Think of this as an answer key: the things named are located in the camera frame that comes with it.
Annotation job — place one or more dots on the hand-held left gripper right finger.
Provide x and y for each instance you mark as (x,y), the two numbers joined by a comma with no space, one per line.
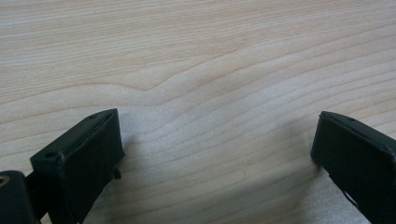
(361,161)

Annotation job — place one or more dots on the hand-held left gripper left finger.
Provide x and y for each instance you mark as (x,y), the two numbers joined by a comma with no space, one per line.
(77,165)

